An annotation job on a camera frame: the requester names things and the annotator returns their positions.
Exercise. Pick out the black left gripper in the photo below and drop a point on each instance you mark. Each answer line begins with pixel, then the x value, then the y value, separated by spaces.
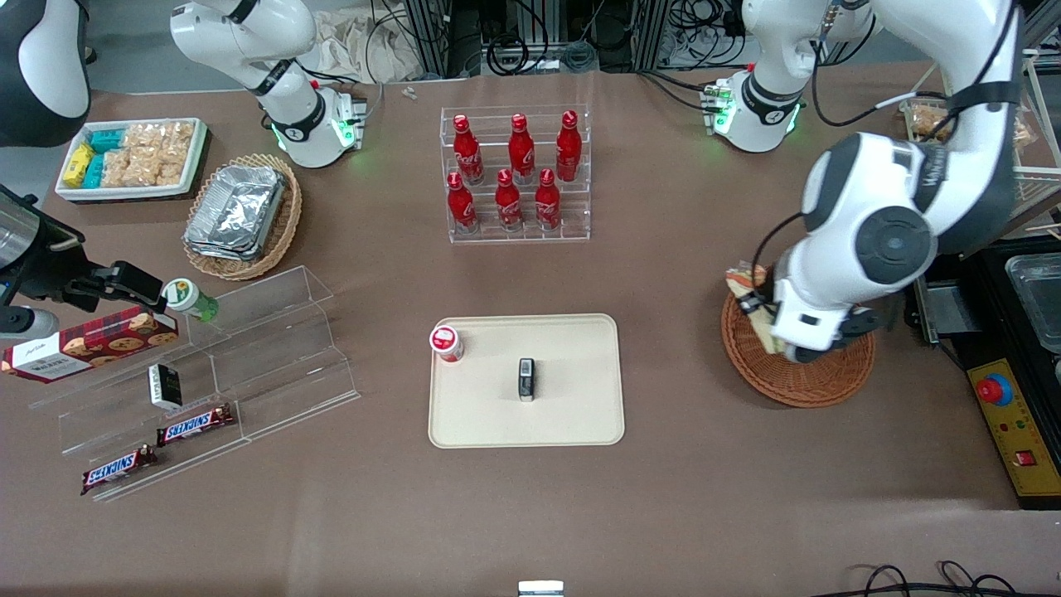
pixel 760 303

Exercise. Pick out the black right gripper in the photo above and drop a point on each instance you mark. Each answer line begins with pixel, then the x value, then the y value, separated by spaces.
pixel 48 269

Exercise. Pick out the triangular sandwich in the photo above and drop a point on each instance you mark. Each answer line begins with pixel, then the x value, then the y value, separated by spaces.
pixel 748 278

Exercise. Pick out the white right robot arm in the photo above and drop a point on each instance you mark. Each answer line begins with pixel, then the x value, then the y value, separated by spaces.
pixel 290 108

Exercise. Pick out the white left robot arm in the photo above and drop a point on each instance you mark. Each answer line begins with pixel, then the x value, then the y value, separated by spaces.
pixel 895 240

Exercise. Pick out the round brown wicker basket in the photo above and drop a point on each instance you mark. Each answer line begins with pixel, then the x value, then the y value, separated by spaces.
pixel 829 388

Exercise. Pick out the white rectangular snack tray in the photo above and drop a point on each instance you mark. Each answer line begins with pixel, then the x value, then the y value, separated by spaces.
pixel 199 157

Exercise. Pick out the oval tan wicker basket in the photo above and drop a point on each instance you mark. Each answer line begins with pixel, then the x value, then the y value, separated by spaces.
pixel 286 224

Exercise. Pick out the beige plastic tray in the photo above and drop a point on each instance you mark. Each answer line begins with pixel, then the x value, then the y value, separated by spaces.
pixel 481 414

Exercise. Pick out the green bottle with white cap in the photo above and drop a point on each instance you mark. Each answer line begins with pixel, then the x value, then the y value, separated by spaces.
pixel 189 299

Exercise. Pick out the red Walkers cookie box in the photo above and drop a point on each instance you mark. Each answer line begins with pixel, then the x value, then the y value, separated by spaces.
pixel 83 347

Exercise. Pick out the small black and white box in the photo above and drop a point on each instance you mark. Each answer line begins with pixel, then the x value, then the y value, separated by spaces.
pixel 165 386

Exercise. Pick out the clear bag of crackers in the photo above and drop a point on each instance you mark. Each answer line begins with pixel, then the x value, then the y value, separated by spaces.
pixel 141 138
pixel 177 141
pixel 153 168
pixel 117 169

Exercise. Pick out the teal snack pack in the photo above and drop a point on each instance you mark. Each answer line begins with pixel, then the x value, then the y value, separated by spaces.
pixel 94 172
pixel 106 140

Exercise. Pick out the yellow snack pack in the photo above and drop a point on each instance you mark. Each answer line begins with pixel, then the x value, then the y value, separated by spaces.
pixel 77 166

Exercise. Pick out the stacked aluminium foil trays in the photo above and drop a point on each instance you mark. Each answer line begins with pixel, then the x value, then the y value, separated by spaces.
pixel 236 211

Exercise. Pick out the Snickers chocolate bar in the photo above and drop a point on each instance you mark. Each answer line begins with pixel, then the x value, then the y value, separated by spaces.
pixel 118 469
pixel 195 425

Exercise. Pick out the clear acrylic stepped shelf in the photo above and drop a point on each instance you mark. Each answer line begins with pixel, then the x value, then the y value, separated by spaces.
pixel 282 365

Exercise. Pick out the clear acrylic bottle rack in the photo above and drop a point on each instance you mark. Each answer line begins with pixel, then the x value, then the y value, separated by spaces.
pixel 580 232

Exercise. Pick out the black sealing machine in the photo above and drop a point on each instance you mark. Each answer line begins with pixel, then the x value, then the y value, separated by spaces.
pixel 986 332

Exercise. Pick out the red cola bottle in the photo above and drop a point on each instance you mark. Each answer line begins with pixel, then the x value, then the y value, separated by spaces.
pixel 569 149
pixel 461 206
pixel 508 203
pixel 520 153
pixel 547 201
pixel 467 153

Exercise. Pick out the bagged pastry snack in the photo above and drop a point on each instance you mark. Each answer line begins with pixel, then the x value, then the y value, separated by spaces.
pixel 928 120
pixel 1024 133

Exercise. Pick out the red emergency stop button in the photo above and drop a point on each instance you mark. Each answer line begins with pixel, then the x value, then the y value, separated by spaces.
pixel 995 390

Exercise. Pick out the clear plastic container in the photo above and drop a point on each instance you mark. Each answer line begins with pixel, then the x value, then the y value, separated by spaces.
pixel 1034 298

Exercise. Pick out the small red-capped bottle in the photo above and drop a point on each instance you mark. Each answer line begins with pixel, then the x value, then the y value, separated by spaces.
pixel 446 343

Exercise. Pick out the crumpled beige cloth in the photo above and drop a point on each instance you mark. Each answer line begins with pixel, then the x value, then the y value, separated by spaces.
pixel 356 41

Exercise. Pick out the small white and black device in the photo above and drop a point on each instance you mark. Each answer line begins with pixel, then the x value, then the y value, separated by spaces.
pixel 540 589

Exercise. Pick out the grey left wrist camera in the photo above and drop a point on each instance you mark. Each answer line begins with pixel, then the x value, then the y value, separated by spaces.
pixel 802 356

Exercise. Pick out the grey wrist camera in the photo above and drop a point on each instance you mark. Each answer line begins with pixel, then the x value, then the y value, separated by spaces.
pixel 29 322
pixel 802 356

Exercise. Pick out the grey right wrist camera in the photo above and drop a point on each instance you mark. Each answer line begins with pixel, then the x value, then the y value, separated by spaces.
pixel 29 322

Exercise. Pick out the aluminium equipment frame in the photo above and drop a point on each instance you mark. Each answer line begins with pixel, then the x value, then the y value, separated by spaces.
pixel 439 37

